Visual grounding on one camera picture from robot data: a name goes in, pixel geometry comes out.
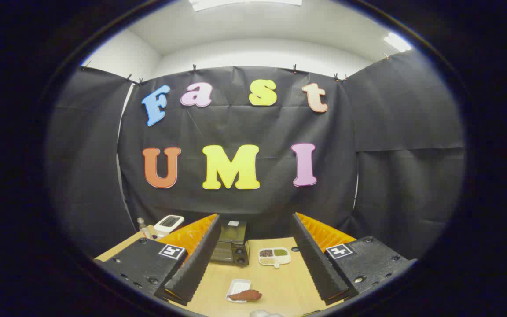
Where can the white divided dish with grains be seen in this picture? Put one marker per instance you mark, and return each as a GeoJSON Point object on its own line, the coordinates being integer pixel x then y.
{"type": "Point", "coordinates": [274, 257]}

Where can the small ceiling light panel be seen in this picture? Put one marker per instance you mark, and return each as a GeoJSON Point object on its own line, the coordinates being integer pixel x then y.
{"type": "Point", "coordinates": [397, 42]}

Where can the white kitchen scale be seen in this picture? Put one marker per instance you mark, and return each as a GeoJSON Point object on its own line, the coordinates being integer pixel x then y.
{"type": "Point", "coordinates": [168, 223]}

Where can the black toaster oven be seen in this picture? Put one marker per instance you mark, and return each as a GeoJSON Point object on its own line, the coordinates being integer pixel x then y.
{"type": "Point", "coordinates": [233, 246]}

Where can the long ceiling light panel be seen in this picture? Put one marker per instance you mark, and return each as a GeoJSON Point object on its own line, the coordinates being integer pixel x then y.
{"type": "Point", "coordinates": [244, 3]}

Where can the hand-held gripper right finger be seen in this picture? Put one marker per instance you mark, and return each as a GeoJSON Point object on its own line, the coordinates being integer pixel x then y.
{"type": "Point", "coordinates": [310, 253]}

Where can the white ribbed plastic tray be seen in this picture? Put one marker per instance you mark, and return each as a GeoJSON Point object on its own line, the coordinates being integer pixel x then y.
{"type": "Point", "coordinates": [238, 285]}

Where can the row of small black clips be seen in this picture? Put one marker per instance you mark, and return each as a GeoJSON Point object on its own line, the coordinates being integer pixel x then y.
{"type": "Point", "coordinates": [194, 68]}

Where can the reddish brown meat slice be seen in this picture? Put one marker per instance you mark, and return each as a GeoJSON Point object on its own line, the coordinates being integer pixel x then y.
{"type": "Point", "coordinates": [247, 295]}

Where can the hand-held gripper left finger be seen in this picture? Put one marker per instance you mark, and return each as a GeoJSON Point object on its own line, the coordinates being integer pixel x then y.
{"type": "Point", "coordinates": [200, 253]}

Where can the small clear glass bottle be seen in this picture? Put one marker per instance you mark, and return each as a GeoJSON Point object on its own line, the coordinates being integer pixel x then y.
{"type": "Point", "coordinates": [141, 225]}

